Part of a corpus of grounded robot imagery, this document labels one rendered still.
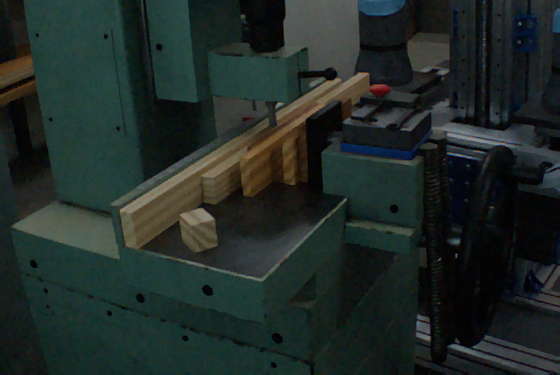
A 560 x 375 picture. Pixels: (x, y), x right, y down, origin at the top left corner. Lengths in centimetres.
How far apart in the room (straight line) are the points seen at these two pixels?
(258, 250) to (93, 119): 43
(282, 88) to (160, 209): 26
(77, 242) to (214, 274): 38
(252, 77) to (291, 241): 29
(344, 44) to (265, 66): 356
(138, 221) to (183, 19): 32
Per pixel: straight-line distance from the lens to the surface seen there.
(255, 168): 96
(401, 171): 90
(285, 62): 99
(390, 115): 95
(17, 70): 336
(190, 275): 83
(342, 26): 454
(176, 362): 110
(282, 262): 80
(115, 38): 107
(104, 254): 109
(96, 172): 119
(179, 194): 91
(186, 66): 105
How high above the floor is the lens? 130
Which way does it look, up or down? 22 degrees down
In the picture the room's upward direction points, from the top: 4 degrees counter-clockwise
